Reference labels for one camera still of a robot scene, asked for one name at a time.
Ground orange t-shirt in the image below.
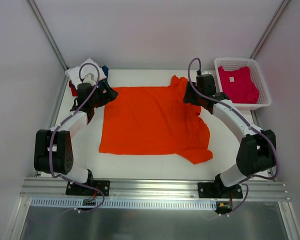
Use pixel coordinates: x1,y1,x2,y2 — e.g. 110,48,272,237
99,75,213,165

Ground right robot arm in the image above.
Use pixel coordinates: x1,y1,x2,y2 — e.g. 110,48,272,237
183,70,277,199

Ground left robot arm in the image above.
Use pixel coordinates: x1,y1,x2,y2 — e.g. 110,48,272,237
33,80,119,195

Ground blue folded t-shirt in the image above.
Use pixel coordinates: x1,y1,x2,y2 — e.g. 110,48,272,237
98,65,109,90

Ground red folded t-shirt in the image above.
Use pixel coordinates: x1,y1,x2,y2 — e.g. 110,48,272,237
68,80,78,97

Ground pink t-shirt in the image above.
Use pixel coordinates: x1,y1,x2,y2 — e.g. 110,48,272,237
218,66,259,104

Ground white plastic basket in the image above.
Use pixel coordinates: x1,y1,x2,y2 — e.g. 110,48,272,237
214,57,272,110

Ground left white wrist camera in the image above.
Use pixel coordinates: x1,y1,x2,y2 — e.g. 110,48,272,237
82,73,96,86

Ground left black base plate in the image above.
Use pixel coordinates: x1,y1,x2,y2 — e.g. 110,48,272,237
65,180,111,197

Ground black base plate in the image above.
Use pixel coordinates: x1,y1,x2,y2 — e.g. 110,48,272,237
65,180,111,197
197,182,243,199

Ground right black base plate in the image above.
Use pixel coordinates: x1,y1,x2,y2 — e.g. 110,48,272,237
197,182,243,199

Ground left aluminium corner post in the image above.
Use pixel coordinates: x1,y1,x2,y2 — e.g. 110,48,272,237
26,0,68,71

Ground aluminium corner post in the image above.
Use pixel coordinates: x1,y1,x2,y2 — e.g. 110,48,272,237
250,0,292,59
26,0,68,71

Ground right aluminium corner post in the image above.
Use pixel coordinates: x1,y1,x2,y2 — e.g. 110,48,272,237
250,0,292,59

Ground white slotted cable duct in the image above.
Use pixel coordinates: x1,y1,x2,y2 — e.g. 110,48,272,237
30,197,217,211

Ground aluminium mounting rail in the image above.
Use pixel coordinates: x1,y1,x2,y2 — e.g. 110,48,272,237
20,177,291,202

